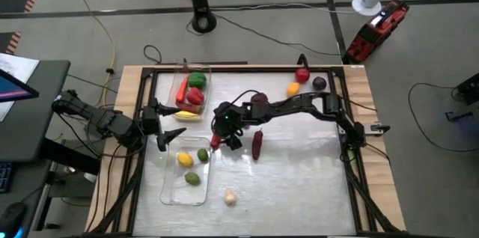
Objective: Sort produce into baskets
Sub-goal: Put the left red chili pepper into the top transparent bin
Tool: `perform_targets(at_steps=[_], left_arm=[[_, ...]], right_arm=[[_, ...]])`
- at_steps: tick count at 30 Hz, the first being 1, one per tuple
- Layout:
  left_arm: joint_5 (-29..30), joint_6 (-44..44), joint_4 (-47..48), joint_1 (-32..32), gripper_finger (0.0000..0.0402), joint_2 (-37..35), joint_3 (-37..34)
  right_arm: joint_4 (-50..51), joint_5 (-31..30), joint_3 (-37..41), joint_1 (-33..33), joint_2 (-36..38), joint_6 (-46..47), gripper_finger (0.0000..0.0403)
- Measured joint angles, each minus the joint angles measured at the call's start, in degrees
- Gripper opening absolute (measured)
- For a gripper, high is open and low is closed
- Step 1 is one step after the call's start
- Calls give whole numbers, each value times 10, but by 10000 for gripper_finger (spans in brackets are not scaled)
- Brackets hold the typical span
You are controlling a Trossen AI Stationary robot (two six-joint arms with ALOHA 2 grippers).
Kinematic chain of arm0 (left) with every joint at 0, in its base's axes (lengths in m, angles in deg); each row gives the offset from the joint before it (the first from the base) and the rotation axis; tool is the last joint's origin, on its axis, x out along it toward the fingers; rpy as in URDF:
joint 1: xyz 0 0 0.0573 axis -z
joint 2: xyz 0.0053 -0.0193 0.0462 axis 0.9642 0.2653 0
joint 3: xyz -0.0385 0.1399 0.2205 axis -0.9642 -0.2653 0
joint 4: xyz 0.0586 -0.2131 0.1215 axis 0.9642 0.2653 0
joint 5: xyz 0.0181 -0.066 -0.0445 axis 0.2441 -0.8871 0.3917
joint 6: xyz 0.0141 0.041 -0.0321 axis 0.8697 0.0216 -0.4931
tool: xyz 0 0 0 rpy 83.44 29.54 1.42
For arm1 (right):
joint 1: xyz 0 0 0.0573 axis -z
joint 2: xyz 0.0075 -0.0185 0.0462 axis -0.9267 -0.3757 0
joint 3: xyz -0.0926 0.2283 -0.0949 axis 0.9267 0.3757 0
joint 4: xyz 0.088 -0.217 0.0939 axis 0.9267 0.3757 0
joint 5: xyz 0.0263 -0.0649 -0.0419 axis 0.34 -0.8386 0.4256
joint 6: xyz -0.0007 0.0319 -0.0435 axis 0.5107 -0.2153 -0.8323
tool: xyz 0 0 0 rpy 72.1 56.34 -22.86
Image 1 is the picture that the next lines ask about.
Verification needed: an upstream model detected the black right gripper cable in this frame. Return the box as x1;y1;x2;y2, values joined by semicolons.
211;88;263;134

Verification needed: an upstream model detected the computer monitor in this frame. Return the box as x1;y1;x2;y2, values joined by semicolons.
0;68;40;103

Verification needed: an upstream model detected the green bell pepper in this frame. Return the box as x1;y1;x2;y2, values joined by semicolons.
188;72;208;90

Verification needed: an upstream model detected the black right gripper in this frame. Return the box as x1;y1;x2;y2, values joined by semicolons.
212;101;248;152

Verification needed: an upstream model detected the dark purple plum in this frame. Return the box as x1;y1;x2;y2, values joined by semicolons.
311;76;328;91

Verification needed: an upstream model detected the dark red onion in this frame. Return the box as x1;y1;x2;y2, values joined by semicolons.
250;92;269;105

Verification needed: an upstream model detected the red apple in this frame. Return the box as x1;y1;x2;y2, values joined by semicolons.
294;67;311;84

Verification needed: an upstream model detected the black floor device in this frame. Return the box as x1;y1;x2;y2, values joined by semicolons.
445;73;479;122

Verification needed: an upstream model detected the black pole stand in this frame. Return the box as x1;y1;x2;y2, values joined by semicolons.
186;0;217;34

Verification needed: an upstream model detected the yellow lemon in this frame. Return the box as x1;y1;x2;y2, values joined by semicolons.
177;151;194;168

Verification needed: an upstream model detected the red bell pepper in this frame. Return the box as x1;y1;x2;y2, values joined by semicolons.
186;87;205;106

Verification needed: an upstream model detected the black looped floor cable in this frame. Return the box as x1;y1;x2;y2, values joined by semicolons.
143;44;163;65

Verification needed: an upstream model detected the green avocado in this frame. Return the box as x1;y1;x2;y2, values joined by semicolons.
184;171;201;186

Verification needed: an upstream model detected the purple eggplant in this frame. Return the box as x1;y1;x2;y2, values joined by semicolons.
251;129;264;161

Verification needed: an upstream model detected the white garlic bulb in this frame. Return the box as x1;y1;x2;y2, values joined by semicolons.
224;188;238;207

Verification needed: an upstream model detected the yellow floor cable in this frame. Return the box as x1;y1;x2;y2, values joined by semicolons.
59;0;117;108

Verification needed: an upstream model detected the black computer mouse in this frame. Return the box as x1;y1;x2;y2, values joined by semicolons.
0;202;28;238

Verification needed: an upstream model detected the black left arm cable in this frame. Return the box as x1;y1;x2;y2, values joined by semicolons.
85;110;147;159

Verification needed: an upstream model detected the black desk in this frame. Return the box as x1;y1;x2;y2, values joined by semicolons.
0;60;71;162

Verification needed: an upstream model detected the clear plastic bin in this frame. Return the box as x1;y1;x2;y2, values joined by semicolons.
159;135;214;207
166;63;213;123

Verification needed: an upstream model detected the long black floor cable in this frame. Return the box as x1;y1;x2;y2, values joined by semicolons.
211;12;344;58

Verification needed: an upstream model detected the black curved floor cable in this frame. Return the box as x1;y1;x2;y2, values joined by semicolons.
407;82;479;153

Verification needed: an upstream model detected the orange mango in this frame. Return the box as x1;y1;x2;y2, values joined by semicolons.
286;82;301;98

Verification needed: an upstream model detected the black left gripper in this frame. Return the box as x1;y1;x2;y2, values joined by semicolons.
140;97;187;153

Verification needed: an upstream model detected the black keyboard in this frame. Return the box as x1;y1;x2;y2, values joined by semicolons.
0;162;12;194

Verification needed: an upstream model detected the white paper sheet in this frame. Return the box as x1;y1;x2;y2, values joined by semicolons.
0;52;40;123

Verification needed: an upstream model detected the black aluminium table frame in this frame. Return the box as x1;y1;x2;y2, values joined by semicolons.
88;64;407;238

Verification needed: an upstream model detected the red black tool case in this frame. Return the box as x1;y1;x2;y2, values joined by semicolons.
343;0;410;65

